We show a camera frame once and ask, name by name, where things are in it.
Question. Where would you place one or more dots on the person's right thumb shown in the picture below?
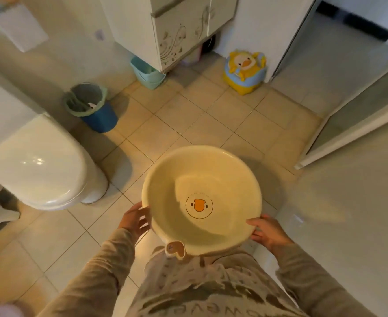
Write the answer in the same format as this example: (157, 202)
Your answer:
(255, 221)

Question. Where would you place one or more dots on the yellow duck print wash basin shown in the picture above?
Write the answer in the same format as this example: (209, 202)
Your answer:
(200, 198)

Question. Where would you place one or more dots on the person's right hand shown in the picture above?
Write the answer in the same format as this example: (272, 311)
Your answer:
(270, 231)

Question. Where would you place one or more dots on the blue trash bin with liner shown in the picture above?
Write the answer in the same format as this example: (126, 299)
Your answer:
(89, 107)

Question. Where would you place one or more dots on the white door frame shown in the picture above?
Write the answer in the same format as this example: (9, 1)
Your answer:
(342, 105)

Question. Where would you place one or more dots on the yellow duck child potty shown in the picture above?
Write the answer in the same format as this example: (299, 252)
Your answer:
(244, 71)

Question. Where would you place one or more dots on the person's patterned beige top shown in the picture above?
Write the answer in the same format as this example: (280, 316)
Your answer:
(210, 283)

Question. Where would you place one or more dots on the person's right forearm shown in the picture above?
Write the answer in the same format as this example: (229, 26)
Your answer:
(316, 280)

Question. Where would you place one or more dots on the white toilet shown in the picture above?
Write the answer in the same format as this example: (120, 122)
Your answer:
(32, 145)

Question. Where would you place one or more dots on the person's left hand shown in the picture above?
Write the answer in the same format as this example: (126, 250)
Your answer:
(131, 221)

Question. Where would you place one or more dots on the person's left forearm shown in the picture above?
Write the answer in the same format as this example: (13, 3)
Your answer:
(91, 270)

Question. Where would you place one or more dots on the light teal plastic bin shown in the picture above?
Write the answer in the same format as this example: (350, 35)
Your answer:
(146, 73)

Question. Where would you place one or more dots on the white floral vanity cabinet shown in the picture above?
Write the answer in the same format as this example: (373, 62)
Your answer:
(170, 26)

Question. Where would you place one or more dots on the person's left thumb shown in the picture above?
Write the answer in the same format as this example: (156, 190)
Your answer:
(136, 206)

